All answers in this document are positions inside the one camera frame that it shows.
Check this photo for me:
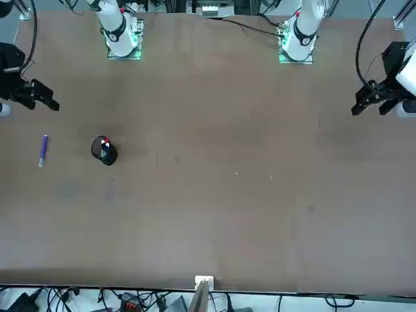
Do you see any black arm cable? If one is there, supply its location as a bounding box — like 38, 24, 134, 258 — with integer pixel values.
19, 0, 38, 82
356, 0, 391, 86

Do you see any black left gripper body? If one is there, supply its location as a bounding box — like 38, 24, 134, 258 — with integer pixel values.
382, 41, 410, 99

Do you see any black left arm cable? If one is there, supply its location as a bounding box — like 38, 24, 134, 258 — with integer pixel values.
356, 0, 391, 86

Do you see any red and black device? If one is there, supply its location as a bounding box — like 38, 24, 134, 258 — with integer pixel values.
120, 292, 144, 312

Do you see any purple marker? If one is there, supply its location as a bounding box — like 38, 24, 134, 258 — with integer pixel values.
38, 134, 50, 168

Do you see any dark flat device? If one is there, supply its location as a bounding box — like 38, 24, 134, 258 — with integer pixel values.
168, 295, 188, 312

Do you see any aluminium camera post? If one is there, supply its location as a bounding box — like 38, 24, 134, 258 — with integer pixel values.
188, 281, 211, 312

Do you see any black mesh pen holder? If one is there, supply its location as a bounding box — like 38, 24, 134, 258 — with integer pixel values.
90, 135, 118, 166

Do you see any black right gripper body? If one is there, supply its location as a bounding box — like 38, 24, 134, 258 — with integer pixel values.
0, 42, 32, 102

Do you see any black cable across table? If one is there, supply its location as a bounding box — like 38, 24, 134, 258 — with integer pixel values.
206, 18, 283, 37

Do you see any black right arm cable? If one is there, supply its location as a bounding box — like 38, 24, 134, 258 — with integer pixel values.
19, 0, 38, 82

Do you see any black power adapter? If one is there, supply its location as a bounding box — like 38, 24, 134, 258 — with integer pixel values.
6, 292, 40, 312

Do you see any white post bracket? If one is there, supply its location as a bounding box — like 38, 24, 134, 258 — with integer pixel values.
194, 275, 215, 290

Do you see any black looped cable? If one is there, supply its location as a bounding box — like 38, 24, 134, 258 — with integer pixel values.
324, 294, 357, 308

